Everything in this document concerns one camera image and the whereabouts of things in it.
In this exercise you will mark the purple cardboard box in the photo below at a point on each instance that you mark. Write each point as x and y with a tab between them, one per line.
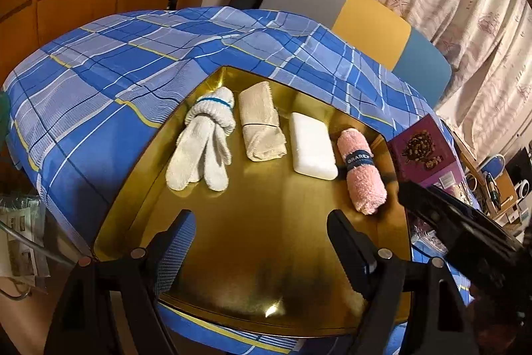
419	147

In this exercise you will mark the grey yellow blue chair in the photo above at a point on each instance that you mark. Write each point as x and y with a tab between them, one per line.
374	30

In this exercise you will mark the blue folding chair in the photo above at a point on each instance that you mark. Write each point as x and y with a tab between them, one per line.
494	165

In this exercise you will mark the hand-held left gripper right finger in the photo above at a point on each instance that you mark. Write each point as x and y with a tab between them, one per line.
357	263

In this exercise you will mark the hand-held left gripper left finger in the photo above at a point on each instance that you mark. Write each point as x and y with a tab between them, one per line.
174	251

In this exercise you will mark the white round fan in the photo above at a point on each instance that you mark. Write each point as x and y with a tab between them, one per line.
524	188

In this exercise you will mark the gold metal tray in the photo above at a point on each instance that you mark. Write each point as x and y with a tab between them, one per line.
270	222

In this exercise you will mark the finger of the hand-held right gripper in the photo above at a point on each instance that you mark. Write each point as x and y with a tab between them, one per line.
436	209

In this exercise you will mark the beige towel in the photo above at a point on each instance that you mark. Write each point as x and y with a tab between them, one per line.
259	122

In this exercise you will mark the white sock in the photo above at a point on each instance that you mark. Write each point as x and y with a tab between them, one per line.
195	147

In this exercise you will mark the ship print curtain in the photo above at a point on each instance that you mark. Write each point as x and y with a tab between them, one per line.
469	5

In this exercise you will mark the wooden desk board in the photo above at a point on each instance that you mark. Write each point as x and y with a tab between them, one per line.
507	188

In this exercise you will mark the pink towel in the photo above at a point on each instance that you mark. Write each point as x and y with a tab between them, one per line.
368	188

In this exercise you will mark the blue plaid tablecloth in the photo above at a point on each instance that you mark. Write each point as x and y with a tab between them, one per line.
104	89

